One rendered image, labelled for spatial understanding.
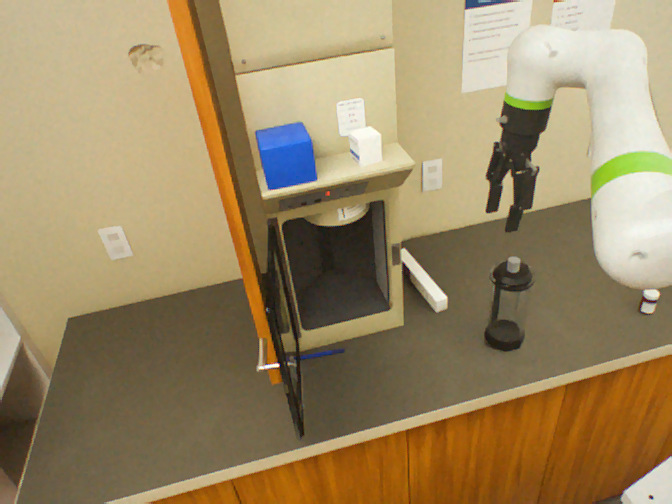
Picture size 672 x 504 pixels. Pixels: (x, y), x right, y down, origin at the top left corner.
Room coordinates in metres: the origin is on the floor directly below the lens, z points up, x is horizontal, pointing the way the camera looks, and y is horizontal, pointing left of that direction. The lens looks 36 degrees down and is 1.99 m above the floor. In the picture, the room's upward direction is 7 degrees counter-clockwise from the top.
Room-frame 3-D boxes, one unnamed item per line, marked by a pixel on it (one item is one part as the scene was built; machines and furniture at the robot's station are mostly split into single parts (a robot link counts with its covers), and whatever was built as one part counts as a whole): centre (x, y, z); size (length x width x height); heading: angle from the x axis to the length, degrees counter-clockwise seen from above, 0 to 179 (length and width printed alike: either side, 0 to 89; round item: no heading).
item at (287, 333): (0.82, 0.14, 1.19); 0.30 x 0.01 x 0.40; 1
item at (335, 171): (0.96, -0.01, 1.46); 0.32 x 0.11 x 0.10; 100
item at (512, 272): (0.95, -0.42, 1.18); 0.09 x 0.09 x 0.07
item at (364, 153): (0.97, -0.08, 1.54); 0.05 x 0.05 x 0.06; 18
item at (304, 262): (1.14, 0.02, 1.19); 0.26 x 0.24 x 0.35; 100
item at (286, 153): (0.95, 0.08, 1.56); 0.10 x 0.10 x 0.09; 10
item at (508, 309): (0.95, -0.42, 1.06); 0.11 x 0.11 x 0.21
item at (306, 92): (1.14, 0.02, 1.33); 0.32 x 0.25 x 0.77; 100
